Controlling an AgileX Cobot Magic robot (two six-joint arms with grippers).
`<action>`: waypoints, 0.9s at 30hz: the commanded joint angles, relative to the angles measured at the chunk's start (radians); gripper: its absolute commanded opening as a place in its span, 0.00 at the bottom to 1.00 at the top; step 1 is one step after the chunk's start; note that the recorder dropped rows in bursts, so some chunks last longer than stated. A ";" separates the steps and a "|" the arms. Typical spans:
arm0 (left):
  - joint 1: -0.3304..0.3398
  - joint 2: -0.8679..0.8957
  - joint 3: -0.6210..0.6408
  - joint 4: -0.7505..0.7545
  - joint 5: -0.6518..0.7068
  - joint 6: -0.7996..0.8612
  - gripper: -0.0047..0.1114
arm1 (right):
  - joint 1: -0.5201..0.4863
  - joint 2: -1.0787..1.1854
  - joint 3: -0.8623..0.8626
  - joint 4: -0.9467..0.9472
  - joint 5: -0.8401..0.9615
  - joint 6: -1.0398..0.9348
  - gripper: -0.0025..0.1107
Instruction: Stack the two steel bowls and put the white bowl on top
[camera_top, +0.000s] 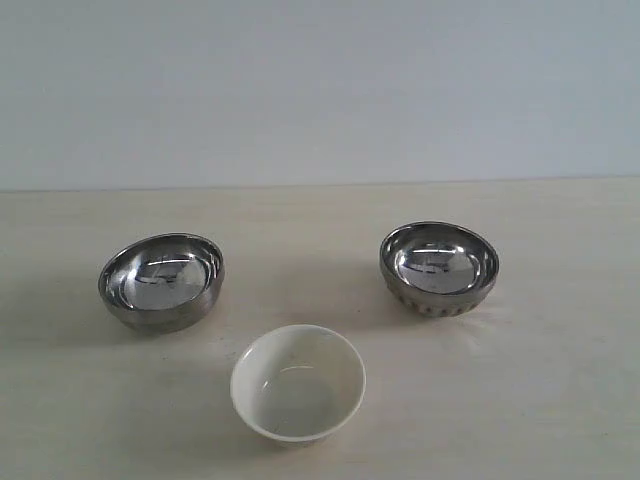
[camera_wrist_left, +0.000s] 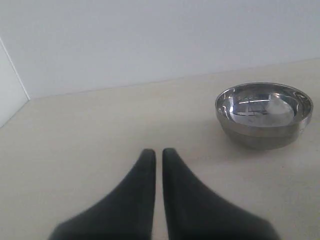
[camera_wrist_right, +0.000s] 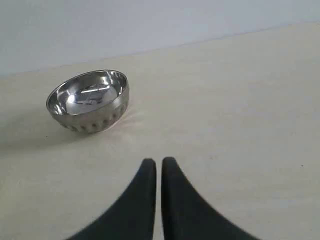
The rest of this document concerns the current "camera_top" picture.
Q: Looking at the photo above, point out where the ribbed stainless steel bowl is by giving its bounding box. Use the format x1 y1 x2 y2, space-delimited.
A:
379 221 500 318

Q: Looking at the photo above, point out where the white ceramic bowl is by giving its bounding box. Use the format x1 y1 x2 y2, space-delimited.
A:
229 324 367 447

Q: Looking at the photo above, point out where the smooth stainless steel bowl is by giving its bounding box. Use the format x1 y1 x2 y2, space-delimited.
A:
97 233 225 335

